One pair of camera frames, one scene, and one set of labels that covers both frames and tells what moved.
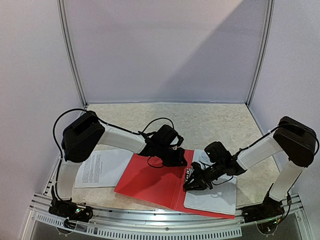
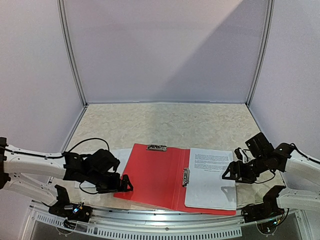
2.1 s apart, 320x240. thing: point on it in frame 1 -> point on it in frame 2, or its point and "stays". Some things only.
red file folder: x=144 y=180 stays
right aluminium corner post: x=270 y=18 stays
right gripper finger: x=197 y=179 -> x=231 y=171
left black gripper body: x=169 y=159 -> x=103 y=184
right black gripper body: x=200 y=177 -> x=240 y=172
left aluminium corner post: x=61 y=11 stays
